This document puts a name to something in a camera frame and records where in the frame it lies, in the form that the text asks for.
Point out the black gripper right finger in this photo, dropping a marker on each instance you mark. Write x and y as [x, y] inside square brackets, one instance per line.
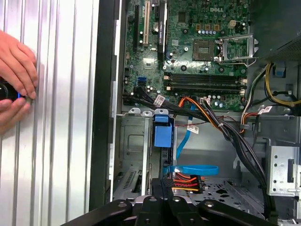
[185, 212]

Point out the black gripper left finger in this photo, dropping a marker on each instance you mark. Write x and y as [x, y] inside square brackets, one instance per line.
[150, 212]

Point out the hard disk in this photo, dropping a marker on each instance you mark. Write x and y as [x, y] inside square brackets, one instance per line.
[163, 136]

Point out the metal disk bay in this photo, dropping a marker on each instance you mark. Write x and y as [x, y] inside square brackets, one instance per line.
[131, 146]

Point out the person's bare hand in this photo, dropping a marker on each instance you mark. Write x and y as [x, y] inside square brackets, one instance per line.
[18, 63]

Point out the metal optical drive cage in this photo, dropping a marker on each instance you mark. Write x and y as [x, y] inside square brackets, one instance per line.
[279, 169]

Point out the black RAM slot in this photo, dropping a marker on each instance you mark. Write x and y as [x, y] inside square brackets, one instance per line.
[202, 85]
[202, 80]
[202, 75]
[202, 90]

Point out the black PC case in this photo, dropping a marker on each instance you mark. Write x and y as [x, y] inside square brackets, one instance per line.
[101, 94]

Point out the blue SATA port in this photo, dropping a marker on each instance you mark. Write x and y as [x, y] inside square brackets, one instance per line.
[142, 81]

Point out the green motherboard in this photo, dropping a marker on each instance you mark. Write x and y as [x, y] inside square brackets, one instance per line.
[155, 80]

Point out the square grey chipset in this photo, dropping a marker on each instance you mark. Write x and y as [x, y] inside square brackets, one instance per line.
[149, 63]

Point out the CPU socket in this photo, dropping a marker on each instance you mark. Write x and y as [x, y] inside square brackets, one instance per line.
[203, 50]

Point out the pale blue plastic tab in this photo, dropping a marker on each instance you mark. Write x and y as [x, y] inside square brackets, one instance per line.
[279, 70]

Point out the metal socket cover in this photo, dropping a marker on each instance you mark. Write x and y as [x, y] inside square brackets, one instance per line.
[251, 46]

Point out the black expansion slot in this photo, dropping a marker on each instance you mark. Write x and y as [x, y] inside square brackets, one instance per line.
[136, 28]

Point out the beige expansion slot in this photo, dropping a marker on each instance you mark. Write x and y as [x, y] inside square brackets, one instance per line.
[147, 23]

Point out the grey power supply unit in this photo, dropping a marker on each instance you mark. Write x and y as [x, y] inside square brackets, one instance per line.
[277, 23]

